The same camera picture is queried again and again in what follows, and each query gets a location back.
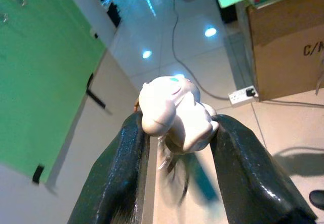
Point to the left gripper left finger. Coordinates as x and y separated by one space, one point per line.
119 173

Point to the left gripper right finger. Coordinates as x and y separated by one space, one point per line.
248 173

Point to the black robot foot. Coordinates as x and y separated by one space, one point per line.
317 200

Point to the white power strip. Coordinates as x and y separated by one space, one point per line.
236 97

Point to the black power plug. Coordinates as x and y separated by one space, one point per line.
251 92

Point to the cardboard box with black print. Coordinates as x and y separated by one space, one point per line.
283 56

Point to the green foam board with hooks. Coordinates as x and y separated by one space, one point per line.
43 77

